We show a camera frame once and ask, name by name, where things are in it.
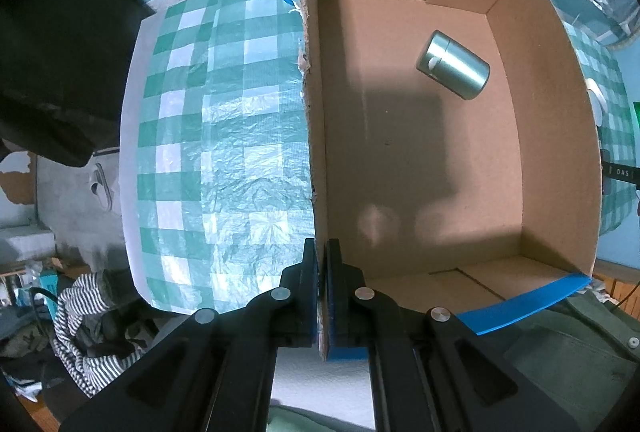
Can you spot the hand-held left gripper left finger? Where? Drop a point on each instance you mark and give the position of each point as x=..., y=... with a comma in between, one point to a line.
x=314, y=312

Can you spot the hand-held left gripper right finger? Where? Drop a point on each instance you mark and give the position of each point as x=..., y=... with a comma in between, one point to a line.
x=336, y=302

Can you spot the cardboard box with blue edge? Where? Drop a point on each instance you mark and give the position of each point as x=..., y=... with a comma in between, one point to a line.
x=425, y=161

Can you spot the white charger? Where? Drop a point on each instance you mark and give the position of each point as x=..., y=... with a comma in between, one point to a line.
x=596, y=97

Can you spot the light green cloth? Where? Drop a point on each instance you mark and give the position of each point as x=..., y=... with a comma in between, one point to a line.
x=320, y=419

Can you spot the olive green jacket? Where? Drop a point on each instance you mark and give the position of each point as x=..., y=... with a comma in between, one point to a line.
x=575, y=362

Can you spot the green checked tablecloth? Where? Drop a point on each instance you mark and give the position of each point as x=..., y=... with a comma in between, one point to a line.
x=225, y=136

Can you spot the metal cylinder tin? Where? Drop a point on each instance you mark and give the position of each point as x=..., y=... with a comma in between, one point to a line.
x=455, y=66

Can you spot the striped cloth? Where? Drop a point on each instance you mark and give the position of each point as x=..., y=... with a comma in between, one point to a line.
x=75, y=312

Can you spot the white slipper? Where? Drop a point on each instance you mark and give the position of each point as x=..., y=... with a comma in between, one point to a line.
x=102, y=192

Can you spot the dark cabinet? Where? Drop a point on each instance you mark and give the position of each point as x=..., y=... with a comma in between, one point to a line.
x=60, y=36

